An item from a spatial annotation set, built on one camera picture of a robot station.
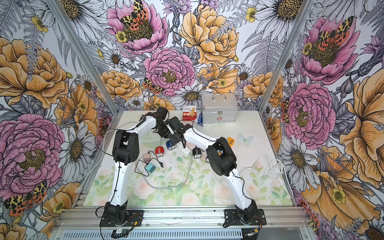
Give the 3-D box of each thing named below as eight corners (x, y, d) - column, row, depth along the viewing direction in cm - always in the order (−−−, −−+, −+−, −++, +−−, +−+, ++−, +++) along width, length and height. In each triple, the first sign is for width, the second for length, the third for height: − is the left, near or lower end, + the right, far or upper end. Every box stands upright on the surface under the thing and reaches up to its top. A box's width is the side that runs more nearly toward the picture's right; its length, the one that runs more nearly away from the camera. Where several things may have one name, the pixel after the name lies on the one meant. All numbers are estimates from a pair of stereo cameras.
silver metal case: (201, 123, 116) (202, 108, 104) (201, 107, 128) (202, 91, 115) (236, 123, 116) (240, 108, 104) (232, 107, 128) (236, 91, 115)
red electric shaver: (155, 157, 97) (154, 155, 95) (156, 148, 101) (155, 146, 99) (163, 157, 97) (162, 155, 95) (164, 148, 101) (163, 146, 99)
